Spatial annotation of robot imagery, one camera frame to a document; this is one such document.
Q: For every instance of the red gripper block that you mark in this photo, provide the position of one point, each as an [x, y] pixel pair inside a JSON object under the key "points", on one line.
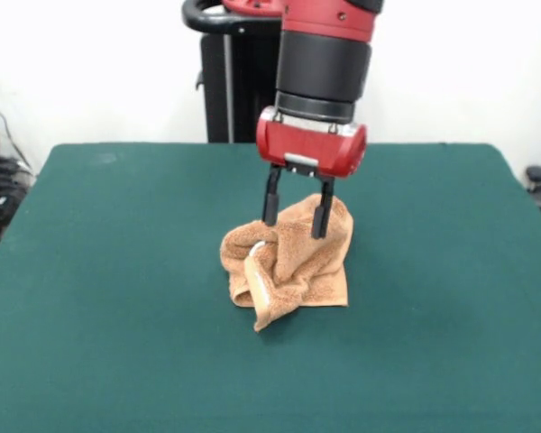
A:
{"points": [[311, 144]]}

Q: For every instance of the tan terry towel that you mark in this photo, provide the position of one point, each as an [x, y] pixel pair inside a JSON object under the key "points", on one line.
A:
{"points": [[306, 270]]}

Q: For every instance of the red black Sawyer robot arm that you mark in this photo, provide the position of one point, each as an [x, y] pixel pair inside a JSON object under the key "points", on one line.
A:
{"points": [[324, 63]]}

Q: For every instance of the red robot base flange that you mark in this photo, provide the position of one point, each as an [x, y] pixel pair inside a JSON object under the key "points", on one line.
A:
{"points": [[252, 5]]}

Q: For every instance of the dark green table cloth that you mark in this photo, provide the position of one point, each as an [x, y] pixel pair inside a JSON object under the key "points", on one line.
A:
{"points": [[117, 361]]}

